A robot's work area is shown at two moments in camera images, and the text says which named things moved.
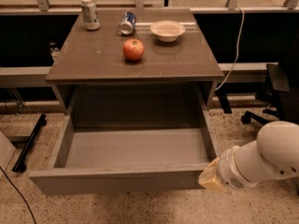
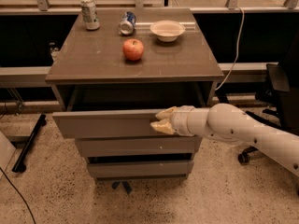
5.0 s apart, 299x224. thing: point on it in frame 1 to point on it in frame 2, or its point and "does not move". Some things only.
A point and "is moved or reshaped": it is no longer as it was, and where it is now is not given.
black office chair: [282, 96] does not move
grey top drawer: [128, 150] is moved or reshaped
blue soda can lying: [127, 23] does not move
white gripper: [230, 171] to [181, 121]
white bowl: [167, 30] does not move
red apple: [133, 49] does not move
